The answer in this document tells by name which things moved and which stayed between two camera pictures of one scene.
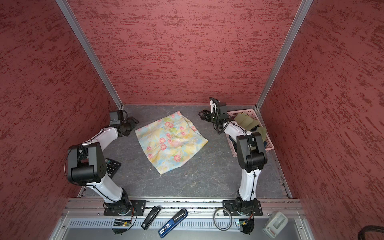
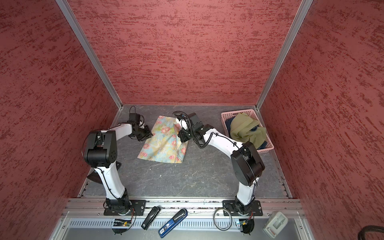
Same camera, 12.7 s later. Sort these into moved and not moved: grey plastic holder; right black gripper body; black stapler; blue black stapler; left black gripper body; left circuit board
Moved: right black gripper body; left black gripper body
Not moved: black stapler; grey plastic holder; blue black stapler; left circuit board
